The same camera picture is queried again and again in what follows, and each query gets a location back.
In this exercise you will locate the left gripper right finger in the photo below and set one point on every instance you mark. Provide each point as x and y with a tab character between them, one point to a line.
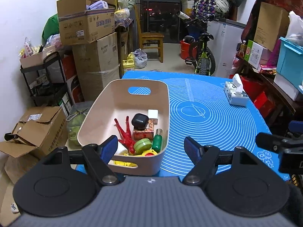
235	181

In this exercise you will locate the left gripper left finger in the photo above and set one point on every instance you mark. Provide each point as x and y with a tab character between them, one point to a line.
66	181

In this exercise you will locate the red toy figure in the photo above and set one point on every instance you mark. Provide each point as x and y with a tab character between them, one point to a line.
126	137

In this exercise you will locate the green small bottle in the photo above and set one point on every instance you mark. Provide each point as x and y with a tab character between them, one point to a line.
157	141

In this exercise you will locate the red patterned small box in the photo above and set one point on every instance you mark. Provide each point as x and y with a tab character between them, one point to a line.
147	132

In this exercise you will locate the black earbuds case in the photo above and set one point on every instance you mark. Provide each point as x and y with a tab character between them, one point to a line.
140	121

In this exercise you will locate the beige plastic storage bin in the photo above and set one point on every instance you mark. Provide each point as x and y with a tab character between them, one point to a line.
119	99

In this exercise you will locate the white usb charger cube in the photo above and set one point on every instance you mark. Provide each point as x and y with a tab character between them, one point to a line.
153	113

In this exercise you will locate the open cardboard box on floor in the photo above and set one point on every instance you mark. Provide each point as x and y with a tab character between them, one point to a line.
39	131

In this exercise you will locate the tissue pack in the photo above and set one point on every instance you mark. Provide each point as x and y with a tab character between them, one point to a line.
235	92

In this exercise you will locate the green hamster cage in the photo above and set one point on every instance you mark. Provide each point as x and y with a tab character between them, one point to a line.
75	119

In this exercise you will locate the blue silicone mat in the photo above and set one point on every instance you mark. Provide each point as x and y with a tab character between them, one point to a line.
200	109

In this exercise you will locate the light blue storage crate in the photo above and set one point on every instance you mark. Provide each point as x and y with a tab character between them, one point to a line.
290	62

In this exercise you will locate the green white product box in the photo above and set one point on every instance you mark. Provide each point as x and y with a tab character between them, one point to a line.
256	54

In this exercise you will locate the black metal shelf cart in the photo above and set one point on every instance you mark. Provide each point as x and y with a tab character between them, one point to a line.
47	84

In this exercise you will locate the green kids bicycle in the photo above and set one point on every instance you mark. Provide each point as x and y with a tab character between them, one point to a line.
200	56

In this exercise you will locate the large stacked cardboard box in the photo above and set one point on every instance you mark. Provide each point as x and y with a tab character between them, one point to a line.
97	64

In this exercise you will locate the white chest freezer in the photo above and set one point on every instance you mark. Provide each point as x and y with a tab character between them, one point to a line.
227	35

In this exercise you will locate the yellow detergent jug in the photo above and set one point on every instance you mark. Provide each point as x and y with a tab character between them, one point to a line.
129	63

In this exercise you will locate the red bucket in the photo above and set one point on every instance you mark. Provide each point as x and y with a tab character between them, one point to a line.
186	49

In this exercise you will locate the white plastic bag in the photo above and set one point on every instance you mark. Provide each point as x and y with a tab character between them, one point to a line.
140	59

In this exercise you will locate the upper open cardboard box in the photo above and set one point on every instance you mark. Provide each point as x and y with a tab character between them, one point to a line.
85	21

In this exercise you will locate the wooden chair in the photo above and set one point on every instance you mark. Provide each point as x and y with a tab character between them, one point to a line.
149	40

